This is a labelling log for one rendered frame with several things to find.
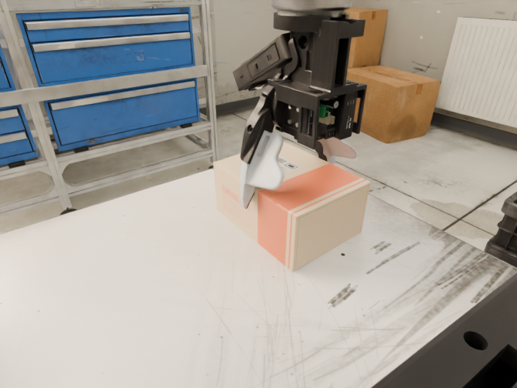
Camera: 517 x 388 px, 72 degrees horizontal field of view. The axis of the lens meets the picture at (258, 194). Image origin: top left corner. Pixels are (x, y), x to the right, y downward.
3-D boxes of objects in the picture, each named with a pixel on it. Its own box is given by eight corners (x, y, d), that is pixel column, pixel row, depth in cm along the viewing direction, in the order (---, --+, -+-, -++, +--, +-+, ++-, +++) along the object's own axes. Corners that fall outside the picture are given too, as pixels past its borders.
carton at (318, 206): (216, 209, 50) (212, 162, 46) (280, 184, 56) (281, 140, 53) (292, 272, 39) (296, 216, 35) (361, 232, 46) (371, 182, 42)
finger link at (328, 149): (357, 186, 45) (335, 141, 39) (322, 170, 49) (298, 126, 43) (371, 168, 46) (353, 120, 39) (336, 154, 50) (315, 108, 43)
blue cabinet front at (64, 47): (58, 151, 160) (15, 13, 132) (199, 119, 197) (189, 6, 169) (60, 153, 159) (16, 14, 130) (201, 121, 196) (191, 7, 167)
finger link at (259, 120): (238, 159, 37) (277, 81, 36) (230, 155, 38) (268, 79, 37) (267, 172, 40) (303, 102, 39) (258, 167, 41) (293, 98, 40)
